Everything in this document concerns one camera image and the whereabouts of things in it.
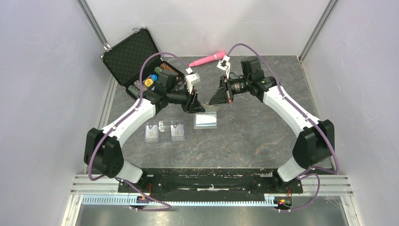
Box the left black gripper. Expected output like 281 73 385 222
167 83 205 114

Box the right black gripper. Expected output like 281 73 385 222
209 74 251 105

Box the beige leather card holder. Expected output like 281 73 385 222
193 104 220 129

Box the credit card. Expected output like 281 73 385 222
171 123 184 139
145 124 159 141

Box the clear acrylic card stand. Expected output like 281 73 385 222
144 120 185 144

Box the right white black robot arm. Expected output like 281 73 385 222
209 56 334 192

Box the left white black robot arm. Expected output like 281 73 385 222
83 67 204 192

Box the pink wand massager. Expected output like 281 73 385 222
189 51 226 67

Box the black poker chip case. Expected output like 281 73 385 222
101 28 190 104

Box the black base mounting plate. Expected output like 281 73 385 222
135 168 303 202

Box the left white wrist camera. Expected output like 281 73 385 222
185 67 201 94

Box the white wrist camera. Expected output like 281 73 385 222
185 67 201 94
217 55 231 79

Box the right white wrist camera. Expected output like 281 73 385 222
217 55 231 79

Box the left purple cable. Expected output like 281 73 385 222
87 52 192 211

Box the white slotted cable duct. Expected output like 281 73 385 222
81 195 276 207

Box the aluminium frame rail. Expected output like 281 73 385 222
71 174 354 197

